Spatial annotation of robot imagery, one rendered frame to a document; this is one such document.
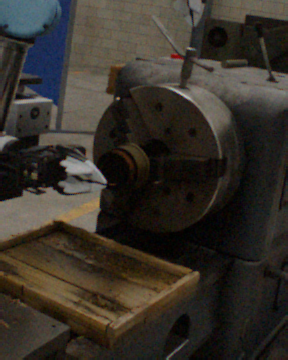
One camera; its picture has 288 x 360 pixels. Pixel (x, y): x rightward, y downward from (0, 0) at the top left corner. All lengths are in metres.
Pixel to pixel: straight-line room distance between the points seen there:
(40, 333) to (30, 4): 0.60
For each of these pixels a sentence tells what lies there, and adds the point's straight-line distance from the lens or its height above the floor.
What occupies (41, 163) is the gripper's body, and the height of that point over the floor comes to 1.10.
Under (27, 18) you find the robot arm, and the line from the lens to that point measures 1.15.
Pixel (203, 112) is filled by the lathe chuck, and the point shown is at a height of 1.20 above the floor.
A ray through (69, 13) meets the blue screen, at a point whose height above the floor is 1.21.
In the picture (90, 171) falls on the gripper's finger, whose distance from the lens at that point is 1.08.
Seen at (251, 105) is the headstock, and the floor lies 1.22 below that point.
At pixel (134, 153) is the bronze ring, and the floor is 1.12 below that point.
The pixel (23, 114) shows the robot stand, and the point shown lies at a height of 1.09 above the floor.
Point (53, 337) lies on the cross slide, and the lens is 0.82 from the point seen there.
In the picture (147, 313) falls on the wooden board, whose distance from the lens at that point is 1.07.
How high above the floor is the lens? 1.40
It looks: 12 degrees down
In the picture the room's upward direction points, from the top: 8 degrees clockwise
